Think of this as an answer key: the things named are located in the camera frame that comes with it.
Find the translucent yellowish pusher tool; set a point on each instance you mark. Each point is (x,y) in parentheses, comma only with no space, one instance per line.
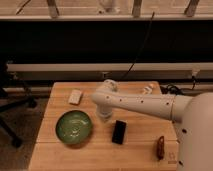
(105,118)

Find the green ceramic bowl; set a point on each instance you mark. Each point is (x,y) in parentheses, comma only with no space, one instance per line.
(73,127)

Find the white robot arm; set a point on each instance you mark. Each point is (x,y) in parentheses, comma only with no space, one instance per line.
(194,114)

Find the black smartphone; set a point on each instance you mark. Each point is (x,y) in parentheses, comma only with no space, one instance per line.
(119,132)

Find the white tube with orange cap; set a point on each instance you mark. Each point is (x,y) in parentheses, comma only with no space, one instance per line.
(148,89)

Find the red-brown pocket knife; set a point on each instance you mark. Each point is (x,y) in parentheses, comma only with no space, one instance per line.
(160,148)

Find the white baseboard heater rail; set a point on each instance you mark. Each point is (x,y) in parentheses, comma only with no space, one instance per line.
(116,71)

